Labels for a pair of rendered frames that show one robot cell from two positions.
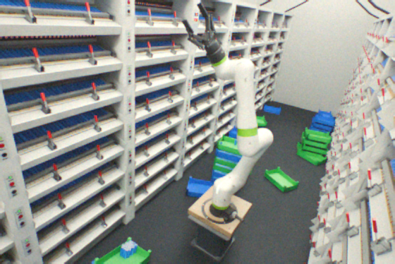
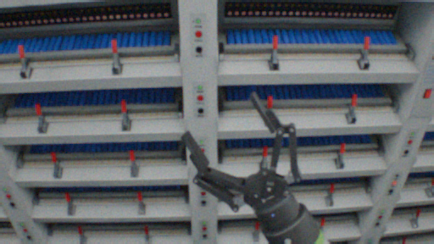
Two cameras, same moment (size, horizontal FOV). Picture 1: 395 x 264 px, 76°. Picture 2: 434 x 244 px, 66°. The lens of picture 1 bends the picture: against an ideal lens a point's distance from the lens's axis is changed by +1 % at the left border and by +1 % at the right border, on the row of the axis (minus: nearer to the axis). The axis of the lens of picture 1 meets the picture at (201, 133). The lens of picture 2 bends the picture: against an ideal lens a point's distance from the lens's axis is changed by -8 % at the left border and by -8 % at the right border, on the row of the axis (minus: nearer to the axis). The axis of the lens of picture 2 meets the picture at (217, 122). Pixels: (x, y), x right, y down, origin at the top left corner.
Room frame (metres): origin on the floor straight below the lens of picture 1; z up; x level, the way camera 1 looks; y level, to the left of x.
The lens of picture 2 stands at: (1.07, -0.32, 1.88)
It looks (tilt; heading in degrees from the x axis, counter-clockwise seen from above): 34 degrees down; 60
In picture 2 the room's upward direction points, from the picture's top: straight up
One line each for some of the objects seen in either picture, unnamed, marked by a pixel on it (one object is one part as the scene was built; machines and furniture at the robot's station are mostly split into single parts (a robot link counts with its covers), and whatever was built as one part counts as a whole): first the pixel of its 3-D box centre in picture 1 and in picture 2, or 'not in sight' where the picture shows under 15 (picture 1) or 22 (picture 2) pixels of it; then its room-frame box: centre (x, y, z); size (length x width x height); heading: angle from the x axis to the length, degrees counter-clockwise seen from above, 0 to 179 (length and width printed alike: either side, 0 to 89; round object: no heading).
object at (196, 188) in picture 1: (203, 188); not in sight; (1.94, -0.09, 0.04); 0.30 x 0.20 x 0.08; 87
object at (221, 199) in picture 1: (223, 191); not in sight; (1.36, -0.20, 0.48); 0.16 x 0.13 x 0.19; 141
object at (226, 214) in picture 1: (226, 211); not in sight; (1.32, -0.24, 0.36); 0.26 x 0.15 x 0.06; 51
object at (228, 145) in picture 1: (234, 145); not in sight; (2.15, -0.34, 0.44); 0.30 x 0.20 x 0.08; 72
